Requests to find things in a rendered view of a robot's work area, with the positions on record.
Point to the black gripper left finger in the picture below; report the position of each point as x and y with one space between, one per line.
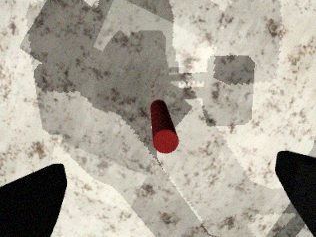
30 205

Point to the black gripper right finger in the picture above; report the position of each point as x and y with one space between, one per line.
297 174

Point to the dark red cylinder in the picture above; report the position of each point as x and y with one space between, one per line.
163 133

